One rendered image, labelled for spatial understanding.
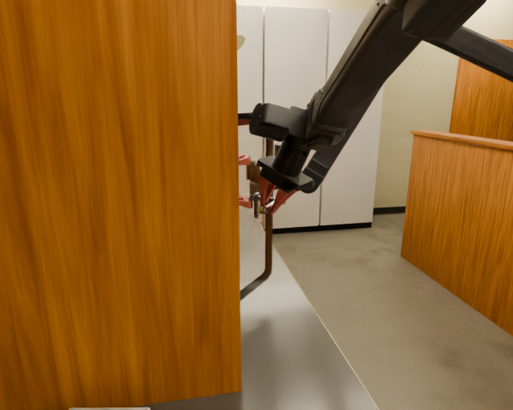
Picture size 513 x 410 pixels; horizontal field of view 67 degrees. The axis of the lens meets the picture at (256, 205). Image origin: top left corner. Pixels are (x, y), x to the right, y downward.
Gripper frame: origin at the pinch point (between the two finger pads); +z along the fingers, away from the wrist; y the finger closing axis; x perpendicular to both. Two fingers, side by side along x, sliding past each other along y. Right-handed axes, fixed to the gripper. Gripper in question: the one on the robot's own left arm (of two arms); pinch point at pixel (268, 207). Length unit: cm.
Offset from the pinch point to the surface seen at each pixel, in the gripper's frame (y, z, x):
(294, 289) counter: 10.4, 23.8, 15.1
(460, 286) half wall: 79, 87, 225
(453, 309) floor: 81, 96, 206
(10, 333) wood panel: -11.7, 16.5, -44.2
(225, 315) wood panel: 9.5, 7.7, -23.7
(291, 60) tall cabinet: -141, 7, 282
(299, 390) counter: 24.9, 17.0, -17.2
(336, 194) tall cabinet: -49, 111, 317
